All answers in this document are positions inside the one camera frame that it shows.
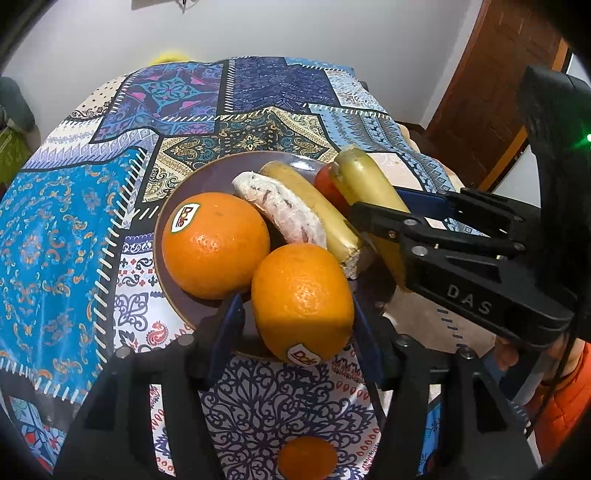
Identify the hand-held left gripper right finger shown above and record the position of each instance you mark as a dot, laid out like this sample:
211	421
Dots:
369	355

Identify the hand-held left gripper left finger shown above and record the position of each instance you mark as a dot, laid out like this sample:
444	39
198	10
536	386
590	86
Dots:
226	341

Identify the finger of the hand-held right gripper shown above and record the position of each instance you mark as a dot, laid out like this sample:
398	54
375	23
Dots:
489	217
461	277

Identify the large orange with sticker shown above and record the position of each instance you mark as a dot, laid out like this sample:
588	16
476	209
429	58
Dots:
217	249
300	300

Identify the small tangerine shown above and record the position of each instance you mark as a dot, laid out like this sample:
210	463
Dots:
307	459

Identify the long banana piece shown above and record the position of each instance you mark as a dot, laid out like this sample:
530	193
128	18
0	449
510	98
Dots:
369	180

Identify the short banana piece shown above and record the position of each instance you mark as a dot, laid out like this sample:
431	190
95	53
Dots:
318	212

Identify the red tomato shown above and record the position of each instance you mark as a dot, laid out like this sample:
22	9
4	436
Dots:
328	187

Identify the purple plate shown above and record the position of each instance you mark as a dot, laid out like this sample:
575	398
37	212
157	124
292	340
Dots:
207	177

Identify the person's right hand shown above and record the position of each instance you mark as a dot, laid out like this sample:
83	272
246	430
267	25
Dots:
507	356

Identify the wooden door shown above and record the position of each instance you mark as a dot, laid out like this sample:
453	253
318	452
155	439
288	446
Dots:
494	83

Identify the patchwork tablecloth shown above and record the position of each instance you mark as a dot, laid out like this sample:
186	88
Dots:
69	230

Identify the green storage box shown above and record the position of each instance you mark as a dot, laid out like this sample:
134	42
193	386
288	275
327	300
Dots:
9	157

